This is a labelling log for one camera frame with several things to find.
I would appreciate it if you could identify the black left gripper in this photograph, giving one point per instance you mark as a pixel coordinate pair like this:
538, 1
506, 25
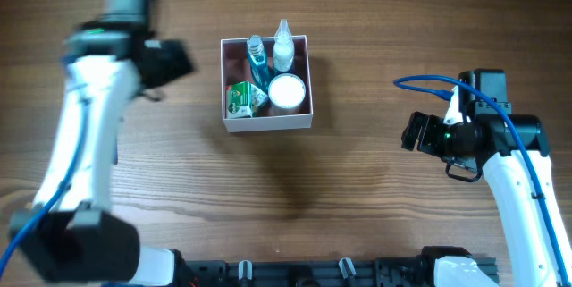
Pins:
167, 63

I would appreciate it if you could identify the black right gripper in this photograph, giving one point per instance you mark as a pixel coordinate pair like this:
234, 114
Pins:
429, 133

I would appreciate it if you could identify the green white soap box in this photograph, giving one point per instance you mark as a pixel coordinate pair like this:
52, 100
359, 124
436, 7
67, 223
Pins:
239, 100

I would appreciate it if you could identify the blue mouthwash bottle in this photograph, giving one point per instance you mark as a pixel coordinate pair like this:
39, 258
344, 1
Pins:
258, 61

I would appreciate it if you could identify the blue disposable razor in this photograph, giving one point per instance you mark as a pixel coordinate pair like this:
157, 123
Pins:
115, 156

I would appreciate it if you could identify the dark blue clear-cap bottle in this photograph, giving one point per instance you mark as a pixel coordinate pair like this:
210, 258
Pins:
283, 49

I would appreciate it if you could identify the cotton swab round container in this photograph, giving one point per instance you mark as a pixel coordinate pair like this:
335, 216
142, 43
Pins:
286, 92

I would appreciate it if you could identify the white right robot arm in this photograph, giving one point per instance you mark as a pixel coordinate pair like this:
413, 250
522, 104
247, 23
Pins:
512, 154

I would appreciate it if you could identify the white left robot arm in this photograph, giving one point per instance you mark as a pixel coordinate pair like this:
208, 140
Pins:
70, 234

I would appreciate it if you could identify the white box pink interior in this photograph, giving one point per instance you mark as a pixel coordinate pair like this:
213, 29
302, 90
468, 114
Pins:
235, 68

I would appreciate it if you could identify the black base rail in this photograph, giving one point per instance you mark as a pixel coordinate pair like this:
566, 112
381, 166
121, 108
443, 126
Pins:
381, 272

